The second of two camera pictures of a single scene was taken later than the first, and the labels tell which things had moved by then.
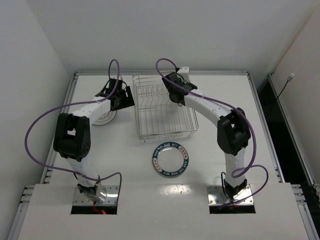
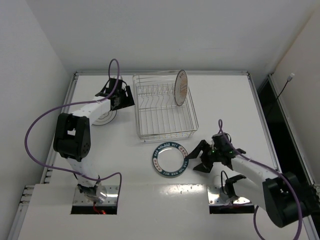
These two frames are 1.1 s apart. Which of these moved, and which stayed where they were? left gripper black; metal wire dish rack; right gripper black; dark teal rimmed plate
Moved: right gripper black
Stayed: left gripper black; dark teal rimmed plate; metal wire dish rack
